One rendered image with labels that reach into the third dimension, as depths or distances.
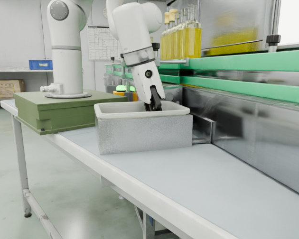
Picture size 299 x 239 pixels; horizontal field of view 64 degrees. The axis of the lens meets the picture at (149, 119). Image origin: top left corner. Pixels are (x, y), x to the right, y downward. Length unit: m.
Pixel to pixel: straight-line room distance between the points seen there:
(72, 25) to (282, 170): 0.69
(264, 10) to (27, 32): 6.37
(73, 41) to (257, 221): 0.71
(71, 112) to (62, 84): 0.12
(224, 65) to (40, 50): 6.33
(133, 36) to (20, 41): 6.34
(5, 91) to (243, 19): 5.83
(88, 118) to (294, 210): 0.60
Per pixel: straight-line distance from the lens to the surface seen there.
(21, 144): 1.62
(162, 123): 0.55
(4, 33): 6.95
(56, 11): 0.84
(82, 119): 0.78
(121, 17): 0.58
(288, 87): 0.45
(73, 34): 0.84
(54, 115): 0.75
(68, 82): 0.83
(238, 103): 0.52
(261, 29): 0.78
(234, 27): 0.88
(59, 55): 0.84
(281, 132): 0.44
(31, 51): 6.80
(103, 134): 0.53
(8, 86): 6.28
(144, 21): 0.60
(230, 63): 0.57
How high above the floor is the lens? 0.94
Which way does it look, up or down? 12 degrees down
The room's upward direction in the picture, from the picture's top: straight up
